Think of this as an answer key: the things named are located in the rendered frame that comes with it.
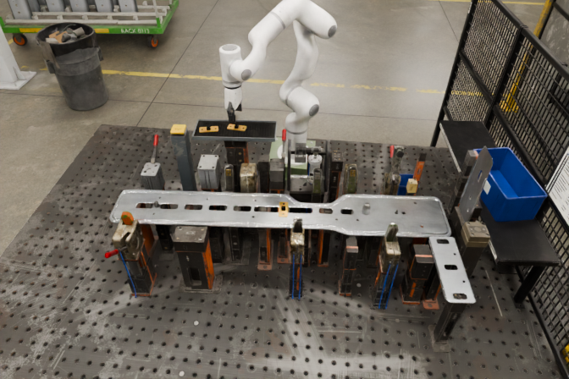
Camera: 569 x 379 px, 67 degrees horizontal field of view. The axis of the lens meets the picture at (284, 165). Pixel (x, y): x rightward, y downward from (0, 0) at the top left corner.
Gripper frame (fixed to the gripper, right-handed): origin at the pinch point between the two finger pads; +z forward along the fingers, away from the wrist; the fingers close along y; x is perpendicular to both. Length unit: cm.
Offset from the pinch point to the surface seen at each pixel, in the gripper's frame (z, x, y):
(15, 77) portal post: 118, -311, -181
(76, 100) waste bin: 110, -213, -146
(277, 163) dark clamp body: 15.4, 21.6, 10.8
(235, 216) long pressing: 23.1, 10.8, 38.1
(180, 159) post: 23.2, -25.7, 9.3
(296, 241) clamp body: 19, 38, 49
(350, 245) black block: 24, 58, 42
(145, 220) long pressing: 23, -24, 48
